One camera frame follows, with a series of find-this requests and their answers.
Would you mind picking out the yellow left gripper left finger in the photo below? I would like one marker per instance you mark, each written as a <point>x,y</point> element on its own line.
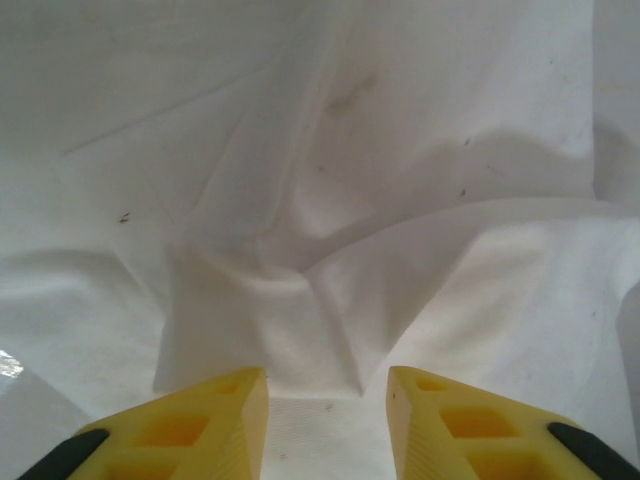
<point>210,425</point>

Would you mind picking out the large white t-shirt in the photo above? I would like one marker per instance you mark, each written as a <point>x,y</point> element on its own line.
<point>320,175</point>

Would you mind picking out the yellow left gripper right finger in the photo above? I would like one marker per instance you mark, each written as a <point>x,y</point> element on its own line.
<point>450,430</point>

